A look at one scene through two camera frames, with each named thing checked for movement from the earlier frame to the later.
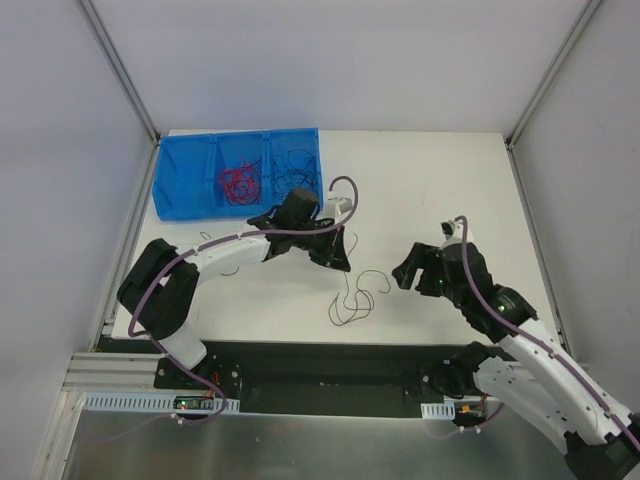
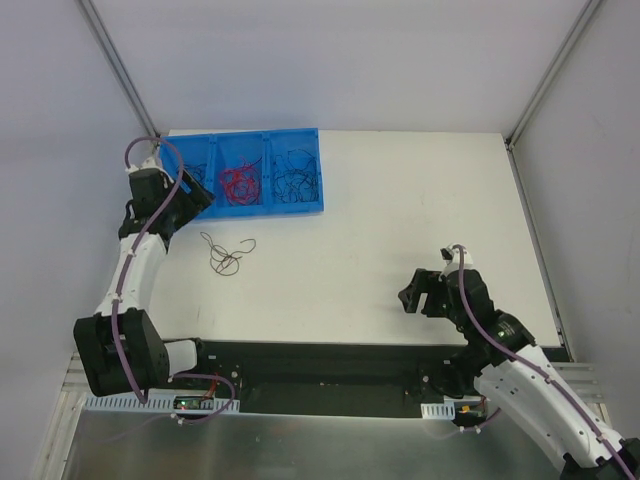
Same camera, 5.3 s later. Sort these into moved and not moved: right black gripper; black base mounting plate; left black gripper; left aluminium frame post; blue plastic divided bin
Moved: left black gripper; right black gripper
Not moved: blue plastic divided bin; left aluminium frame post; black base mounting plate
